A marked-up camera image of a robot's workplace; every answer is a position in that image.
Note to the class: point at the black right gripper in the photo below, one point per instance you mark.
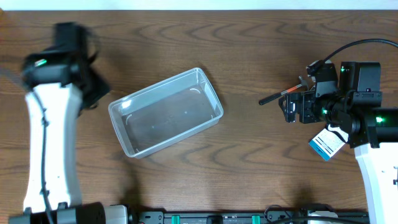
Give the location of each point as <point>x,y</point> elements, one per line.
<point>307,98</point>

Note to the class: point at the black handled claw hammer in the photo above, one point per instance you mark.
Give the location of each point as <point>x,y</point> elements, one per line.
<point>303,83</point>

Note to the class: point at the white blue card package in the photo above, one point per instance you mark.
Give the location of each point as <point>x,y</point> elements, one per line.
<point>329,141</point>

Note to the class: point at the clear plastic container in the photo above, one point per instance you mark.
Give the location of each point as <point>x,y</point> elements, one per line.
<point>165,113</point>

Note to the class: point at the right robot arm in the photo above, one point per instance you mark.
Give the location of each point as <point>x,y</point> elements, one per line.
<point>350,102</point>

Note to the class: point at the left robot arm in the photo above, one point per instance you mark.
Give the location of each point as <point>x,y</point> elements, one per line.
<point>60,83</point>

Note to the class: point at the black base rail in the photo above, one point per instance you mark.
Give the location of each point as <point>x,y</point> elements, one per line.
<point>270,215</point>

